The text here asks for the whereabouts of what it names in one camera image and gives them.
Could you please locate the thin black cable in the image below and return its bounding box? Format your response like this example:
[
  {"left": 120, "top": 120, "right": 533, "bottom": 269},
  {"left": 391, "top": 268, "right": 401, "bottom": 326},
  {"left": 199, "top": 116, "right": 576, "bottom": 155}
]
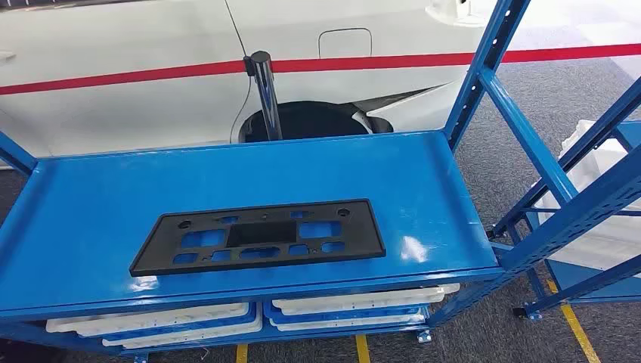
[{"left": 224, "top": 0, "right": 254, "bottom": 144}]

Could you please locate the black stanchion post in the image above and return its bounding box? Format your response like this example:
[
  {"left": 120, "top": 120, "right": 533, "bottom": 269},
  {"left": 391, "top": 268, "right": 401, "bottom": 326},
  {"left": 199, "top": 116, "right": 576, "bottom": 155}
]
[{"left": 243, "top": 50, "right": 284, "bottom": 142}]

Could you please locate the black plastic panel part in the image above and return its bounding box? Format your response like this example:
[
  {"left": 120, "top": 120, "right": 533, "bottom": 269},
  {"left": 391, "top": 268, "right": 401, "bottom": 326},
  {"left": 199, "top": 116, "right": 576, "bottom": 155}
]
[{"left": 129, "top": 198, "right": 386, "bottom": 278}]

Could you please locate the white plastic tray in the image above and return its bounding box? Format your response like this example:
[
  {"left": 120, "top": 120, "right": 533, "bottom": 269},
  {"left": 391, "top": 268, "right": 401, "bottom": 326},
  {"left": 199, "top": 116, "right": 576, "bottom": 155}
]
[
  {"left": 274, "top": 309, "right": 427, "bottom": 334},
  {"left": 102, "top": 306, "right": 263, "bottom": 350},
  {"left": 45, "top": 302, "right": 250, "bottom": 337},
  {"left": 271, "top": 283, "right": 460, "bottom": 317}
]

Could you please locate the red barrier belt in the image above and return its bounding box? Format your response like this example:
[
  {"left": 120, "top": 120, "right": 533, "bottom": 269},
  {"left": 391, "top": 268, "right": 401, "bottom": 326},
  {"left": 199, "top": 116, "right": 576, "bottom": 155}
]
[{"left": 0, "top": 43, "right": 641, "bottom": 96}]

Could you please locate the blue metal shelf rack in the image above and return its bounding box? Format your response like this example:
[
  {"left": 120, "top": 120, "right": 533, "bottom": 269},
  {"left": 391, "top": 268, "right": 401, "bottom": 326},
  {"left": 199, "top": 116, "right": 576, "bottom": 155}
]
[
  {"left": 488, "top": 79, "right": 641, "bottom": 321},
  {"left": 0, "top": 0, "right": 641, "bottom": 363}
]

